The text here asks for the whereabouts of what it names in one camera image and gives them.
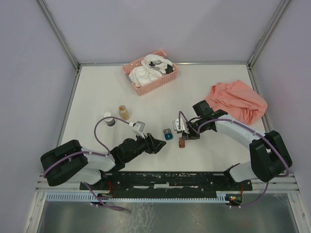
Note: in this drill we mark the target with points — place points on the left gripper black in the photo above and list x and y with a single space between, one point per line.
153 145

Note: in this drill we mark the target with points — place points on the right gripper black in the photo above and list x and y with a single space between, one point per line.
190 136

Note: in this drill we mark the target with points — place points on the red pill box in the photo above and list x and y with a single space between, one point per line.
181 142

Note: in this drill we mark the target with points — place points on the teal pill box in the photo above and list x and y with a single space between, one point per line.
168 136

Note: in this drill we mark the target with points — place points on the grey pill box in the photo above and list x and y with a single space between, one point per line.
166 131

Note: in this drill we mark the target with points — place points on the glass pill bottle yellow pills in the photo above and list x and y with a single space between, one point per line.
123 112

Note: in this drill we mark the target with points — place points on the white bottle cap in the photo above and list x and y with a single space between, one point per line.
110 121

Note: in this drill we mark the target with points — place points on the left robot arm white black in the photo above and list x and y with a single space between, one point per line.
72 162

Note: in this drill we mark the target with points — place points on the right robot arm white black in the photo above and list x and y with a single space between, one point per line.
269 157

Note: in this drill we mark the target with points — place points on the pink shirt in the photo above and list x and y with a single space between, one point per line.
238 100

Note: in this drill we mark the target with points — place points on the white cloth in basket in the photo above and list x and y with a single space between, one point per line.
152 68

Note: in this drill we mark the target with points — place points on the pink plastic basket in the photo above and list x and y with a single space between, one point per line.
143 90

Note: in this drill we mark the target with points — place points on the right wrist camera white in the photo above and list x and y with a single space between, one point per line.
179 126

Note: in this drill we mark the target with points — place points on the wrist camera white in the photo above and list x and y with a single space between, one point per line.
179 126
138 128

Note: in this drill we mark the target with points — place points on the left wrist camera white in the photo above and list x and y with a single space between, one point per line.
138 128

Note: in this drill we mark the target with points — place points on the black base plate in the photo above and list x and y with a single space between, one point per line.
158 185

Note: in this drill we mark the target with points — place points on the white cable duct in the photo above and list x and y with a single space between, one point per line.
84 197

